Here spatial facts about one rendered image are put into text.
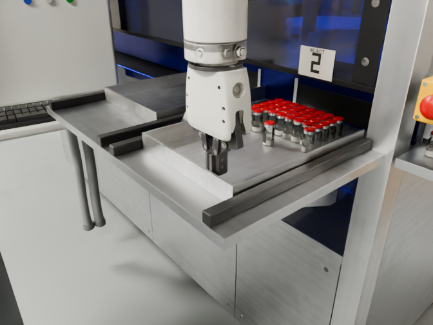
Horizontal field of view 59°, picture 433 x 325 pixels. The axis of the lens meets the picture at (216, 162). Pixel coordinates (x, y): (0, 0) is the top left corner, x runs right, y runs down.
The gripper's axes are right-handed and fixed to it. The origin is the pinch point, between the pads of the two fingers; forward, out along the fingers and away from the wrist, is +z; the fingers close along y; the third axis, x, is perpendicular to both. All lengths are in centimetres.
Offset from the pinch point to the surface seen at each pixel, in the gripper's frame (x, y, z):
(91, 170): -14, 98, 46
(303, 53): -32.2, 10.2, -11.0
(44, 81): -1, 89, 5
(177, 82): -29, 54, 3
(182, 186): 4.1, 3.6, 4.3
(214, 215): 7.1, -8.0, 2.4
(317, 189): -11.8, -10.9, 4.5
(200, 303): -31, 49, 92
